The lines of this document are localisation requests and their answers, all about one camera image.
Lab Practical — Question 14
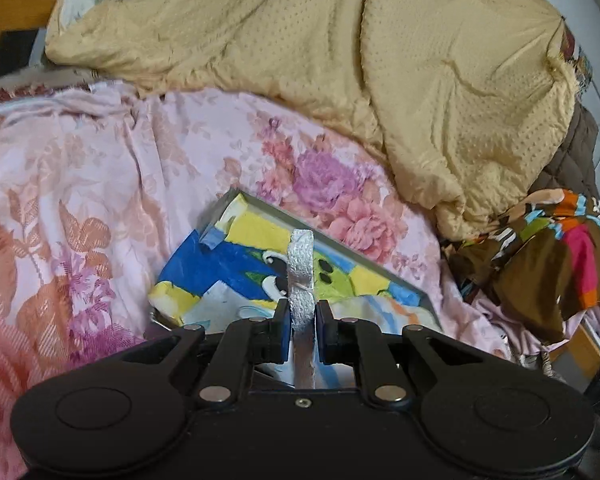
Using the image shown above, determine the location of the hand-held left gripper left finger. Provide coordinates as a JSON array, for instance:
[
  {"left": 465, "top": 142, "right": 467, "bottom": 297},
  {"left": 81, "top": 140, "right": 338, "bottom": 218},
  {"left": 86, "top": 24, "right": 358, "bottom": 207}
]
[{"left": 107, "top": 299, "right": 291, "bottom": 408}]

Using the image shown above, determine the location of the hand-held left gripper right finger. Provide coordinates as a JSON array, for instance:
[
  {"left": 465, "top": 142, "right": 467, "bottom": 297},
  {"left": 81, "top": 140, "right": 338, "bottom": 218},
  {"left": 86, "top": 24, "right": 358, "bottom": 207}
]
[{"left": 316, "top": 300, "right": 498, "bottom": 408}]

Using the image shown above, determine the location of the silver foil-wrapped strip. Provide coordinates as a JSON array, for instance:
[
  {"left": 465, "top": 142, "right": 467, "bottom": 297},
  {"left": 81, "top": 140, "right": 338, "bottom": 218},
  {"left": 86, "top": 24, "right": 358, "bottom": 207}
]
[{"left": 286, "top": 229, "right": 317, "bottom": 390}]

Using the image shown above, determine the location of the grey rectangular tray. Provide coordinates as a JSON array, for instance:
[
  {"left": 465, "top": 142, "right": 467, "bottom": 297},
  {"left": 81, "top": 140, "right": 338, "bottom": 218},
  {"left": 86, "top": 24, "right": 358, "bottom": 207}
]
[{"left": 150, "top": 189, "right": 443, "bottom": 341}]

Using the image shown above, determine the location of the light blue cartoon cloth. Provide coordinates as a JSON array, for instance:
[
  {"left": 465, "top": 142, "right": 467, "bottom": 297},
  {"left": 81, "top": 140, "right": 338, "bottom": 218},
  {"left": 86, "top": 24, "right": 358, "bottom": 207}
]
[{"left": 182, "top": 280, "right": 438, "bottom": 391}]

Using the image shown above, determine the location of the blue yellow cartoon towel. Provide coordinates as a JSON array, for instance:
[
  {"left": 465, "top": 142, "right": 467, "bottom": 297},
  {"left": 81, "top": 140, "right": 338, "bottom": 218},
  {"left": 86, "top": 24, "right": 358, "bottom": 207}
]
[{"left": 150, "top": 195, "right": 421, "bottom": 328}]

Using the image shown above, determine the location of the brown multicoloured garment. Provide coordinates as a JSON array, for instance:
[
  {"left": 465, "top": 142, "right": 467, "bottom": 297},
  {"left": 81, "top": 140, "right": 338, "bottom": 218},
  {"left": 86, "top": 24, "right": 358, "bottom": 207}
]
[{"left": 440, "top": 187, "right": 600, "bottom": 346}]

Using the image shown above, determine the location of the pink floral bedsheet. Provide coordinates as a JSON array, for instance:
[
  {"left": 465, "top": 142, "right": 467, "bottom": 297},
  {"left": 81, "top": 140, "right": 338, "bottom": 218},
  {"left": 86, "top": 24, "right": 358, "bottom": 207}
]
[{"left": 0, "top": 80, "right": 511, "bottom": 480}]

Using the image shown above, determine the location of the yellow dotted blanket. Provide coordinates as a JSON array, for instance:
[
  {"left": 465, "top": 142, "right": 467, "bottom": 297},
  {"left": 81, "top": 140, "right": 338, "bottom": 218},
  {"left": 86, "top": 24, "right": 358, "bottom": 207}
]
[{"left": 45, "top": 0, "right": 581, "bottom": 241}]

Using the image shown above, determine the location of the pale pink cloth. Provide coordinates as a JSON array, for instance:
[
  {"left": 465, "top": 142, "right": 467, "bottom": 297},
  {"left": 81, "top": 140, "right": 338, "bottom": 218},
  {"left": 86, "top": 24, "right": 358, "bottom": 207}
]
[{"left": 460, "top": 290, "right": 600, "bottom": 361}]

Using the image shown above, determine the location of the brown quilted blanket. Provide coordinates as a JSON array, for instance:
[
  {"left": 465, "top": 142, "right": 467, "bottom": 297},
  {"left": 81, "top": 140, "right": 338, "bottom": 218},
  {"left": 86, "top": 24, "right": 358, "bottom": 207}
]
[{"left": 527, "top": 102, "right": 600, "bottom": 201}]

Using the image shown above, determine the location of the grey patterned mattress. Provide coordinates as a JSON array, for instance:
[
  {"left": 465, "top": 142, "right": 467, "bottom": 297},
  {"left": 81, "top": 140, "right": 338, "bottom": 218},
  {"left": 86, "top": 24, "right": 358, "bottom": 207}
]
[{"left": 0, "top": 67, "right": 111, "bottom": 111}]

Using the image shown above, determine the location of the small white cloth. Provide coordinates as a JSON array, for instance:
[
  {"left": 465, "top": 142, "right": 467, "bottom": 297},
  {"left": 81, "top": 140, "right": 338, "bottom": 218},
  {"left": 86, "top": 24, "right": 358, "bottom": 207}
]
[{"left": 55, "top": 0, "right": 106, "bottom": 23}]

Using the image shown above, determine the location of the wooden chair part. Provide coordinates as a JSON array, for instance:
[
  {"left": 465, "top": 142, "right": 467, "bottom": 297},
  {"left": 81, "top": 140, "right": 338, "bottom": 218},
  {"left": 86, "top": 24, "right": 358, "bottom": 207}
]
[{"left": 0, "top": 0, "right": 61, "bottom": 86}]

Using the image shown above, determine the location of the wooden bed end rail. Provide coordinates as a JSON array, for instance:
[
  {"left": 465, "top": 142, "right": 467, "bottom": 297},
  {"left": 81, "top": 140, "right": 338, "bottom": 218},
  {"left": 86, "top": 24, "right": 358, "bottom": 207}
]
[{"left": 550, "top": 310, "right": 600, "bottom": 376}]

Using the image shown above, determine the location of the wall poster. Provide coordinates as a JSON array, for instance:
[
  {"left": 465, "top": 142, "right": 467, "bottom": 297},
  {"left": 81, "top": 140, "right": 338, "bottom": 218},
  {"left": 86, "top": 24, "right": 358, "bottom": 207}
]
[{"left": 560, "top": 15, "right": 598, "bottom": 96}]

